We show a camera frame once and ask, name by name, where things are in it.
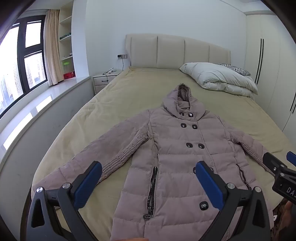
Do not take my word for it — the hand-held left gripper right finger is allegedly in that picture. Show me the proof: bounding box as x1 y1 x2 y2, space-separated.
195 161 271 241

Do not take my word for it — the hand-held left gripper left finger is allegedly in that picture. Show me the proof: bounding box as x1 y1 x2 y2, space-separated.
26 161 102 241

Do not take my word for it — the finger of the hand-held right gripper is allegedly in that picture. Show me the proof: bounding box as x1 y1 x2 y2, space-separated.
286 151 296 167
263 152 287 177

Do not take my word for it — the mauve hooded puffer jacket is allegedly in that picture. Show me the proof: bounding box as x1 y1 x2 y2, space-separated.
32 84 275 241

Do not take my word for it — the person's right hand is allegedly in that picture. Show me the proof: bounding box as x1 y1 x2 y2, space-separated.
277 201 296 241

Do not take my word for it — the white wardrobe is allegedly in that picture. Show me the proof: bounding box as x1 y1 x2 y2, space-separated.
244 10 296 139

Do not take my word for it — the white window ledge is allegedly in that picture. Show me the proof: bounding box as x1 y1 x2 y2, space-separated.
0 76 96 167

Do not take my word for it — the zebra print pillow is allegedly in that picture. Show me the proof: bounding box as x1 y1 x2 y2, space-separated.
217 63 251 76

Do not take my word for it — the white folded duvet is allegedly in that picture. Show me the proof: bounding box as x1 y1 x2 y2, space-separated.
180 62 258 98

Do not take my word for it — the bed with beige sheet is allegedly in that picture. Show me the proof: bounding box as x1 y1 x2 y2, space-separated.
30 66 296 241

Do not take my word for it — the white nightstand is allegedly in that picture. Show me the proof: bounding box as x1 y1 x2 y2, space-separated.
92 70 122 95

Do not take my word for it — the beige curtain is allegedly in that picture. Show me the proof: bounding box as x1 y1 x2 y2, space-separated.
44 9 64 86

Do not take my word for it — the beige padded headboard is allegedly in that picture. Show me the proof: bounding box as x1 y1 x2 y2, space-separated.
125 34 231 70

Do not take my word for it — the black framed window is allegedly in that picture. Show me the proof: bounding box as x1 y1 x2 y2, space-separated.
0 15 48 115

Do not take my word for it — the white built-in shelf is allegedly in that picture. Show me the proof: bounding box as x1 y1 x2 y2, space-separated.
58 0 75 80

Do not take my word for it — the black wardrobe handle pair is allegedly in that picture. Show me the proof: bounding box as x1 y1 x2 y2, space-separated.
254 38 264 84

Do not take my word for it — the black charger cable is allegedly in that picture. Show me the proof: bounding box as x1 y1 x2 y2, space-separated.
102 68 115 83

